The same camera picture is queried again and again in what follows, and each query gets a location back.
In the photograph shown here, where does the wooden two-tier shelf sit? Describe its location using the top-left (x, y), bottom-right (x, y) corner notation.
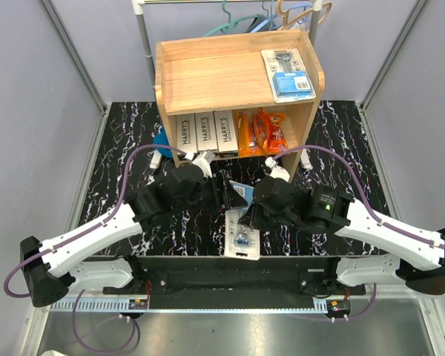
top-left (155, 30), bottom-right (326, 176)

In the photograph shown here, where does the blue razor blister pack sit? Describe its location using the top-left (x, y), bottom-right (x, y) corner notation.
top-left (223, 181), bottom-right (260, 260)

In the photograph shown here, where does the metal clothes rack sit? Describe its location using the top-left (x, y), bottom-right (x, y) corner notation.
top-left (132, 1), bottom-right (321, 65)

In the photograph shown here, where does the white rack foot left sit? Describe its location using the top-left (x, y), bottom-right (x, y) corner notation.
top-left (149, 150), bottom-right (162, 170)

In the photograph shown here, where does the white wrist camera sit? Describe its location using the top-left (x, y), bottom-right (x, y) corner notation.
top-left (265, 156), bottom-right (290, 182)
top-left (191, 150), bottom-right (216, 178)

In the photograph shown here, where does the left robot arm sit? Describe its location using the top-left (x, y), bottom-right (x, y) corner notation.
top-left (19, 164), bottom-right (248, 308)

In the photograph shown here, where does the teal clothes hanger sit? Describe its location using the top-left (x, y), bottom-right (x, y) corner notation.
top-left (203, 0), bottom-right (262, 37)

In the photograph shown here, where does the black marble mat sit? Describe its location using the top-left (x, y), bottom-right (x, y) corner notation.
top-left (79, 101), bottom-right (389, 257)

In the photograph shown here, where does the white rack foot right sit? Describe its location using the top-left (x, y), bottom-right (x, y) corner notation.
top-left (300, 149), bottom-right (313, 171)

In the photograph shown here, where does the blue clothes hanger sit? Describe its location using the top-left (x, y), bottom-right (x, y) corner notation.
top-left (246, 1), bottom-right (280, 33)

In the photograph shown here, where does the blue object behind shelf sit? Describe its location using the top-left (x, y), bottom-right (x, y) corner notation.
top-left (153, 127), bottom-right (173, 159)

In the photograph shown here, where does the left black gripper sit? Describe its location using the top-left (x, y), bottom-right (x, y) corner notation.
top-left (174, 170), bottom-right (247, 215)

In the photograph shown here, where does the white Harry's box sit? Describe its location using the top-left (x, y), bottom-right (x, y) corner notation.
top-left (177, 113), bottom-right (198, 154)
top-left (194, 112), bottom-right (218, 153)
top-left (214, 111), bottom-right (238, 158)

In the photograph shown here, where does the razor blister pack on shelf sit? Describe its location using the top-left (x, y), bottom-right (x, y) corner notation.
top-left (261, 48), bottom-right (316, 104)

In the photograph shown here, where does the orange candy bag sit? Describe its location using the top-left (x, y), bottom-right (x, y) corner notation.
top-left (266, 113), bottom-right (288, 154)
top-left (253, 108), bottom-right (270, 156)
top-left (236, 111), bottom-right (262, 158)

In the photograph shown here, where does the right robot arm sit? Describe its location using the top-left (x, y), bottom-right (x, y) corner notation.
top-left (239, 177), bottom-right (445, 296)

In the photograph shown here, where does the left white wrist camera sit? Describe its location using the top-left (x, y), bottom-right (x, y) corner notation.
top-left (191, 150), bottom-right (216, 178)

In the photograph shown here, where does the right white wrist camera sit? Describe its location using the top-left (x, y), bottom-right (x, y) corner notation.
top-left (265, 156), bottom-right (290, 182)

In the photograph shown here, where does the wooden clothes hanger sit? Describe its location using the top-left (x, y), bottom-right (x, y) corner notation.
top-left (275, 0), bottom-right (333, 30)

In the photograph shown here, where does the white rack foot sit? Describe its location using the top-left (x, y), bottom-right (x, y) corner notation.
top-left (149, 150), bottom-right (162, 170)
top-left (300, 149), bottom-right (313, 171)

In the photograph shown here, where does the slotted cable duct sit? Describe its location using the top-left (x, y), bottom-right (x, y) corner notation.
top-left (50, 297), bottom-right (148, 313)

